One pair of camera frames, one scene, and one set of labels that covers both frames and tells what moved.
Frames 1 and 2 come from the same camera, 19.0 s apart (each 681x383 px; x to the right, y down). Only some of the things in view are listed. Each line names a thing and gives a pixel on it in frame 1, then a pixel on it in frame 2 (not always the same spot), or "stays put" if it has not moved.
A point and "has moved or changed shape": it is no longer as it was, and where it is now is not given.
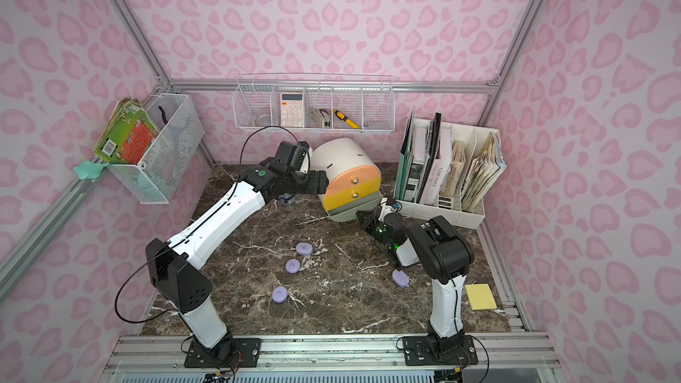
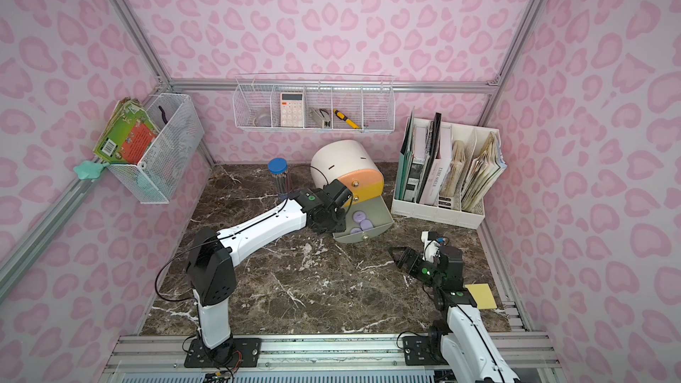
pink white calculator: (292, 109) stays put
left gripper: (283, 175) -> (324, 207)
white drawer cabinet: (354, 177) stays put
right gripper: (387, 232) -> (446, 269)
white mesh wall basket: (162, 169) stays put
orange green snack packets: (128, 135) stays put
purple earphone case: (279, 294) has moved or changed shape
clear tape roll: (262, 121) stays put
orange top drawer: (352, 176) stays put
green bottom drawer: (345, 207) has moved or changed shape
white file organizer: (445, 170) stays put
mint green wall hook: (89, 170) stays put
